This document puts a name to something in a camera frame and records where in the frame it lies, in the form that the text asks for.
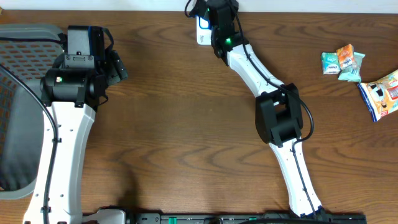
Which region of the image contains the teal gum box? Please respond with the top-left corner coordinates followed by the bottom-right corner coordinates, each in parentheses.
top-left (321, 52), bottom-right (341, 75)

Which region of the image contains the orange snack packet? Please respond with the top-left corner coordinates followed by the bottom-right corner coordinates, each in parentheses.
top-left (336, 44), bottom-right (356, 70)

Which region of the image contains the teal small snack packet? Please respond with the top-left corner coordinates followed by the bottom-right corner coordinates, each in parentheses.
top-left (338, 52), bottom-right (366, 83)

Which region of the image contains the cream snack bag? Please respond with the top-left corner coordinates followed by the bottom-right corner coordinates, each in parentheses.
top-left (358, 70), bottom-right (397, 122)

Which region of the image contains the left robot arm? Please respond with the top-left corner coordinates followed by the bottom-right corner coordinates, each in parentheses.
top-left (23, 26), bottom-right (129, 223)

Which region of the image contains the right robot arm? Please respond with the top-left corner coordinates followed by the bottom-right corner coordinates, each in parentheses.
top-left (185, 0), bottom-right (322, 219)

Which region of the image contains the white barcode scanner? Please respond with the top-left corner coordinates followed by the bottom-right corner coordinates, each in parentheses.
top-left (196, 16), bottom-right (211, 45)

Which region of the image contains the grey plastic shopping basket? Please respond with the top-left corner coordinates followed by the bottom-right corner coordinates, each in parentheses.
top-left (1, 24), bottom-right (68, 201)

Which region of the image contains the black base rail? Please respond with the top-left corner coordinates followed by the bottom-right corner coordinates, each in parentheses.
top-left (83, 212), bottom-right (368, 224)

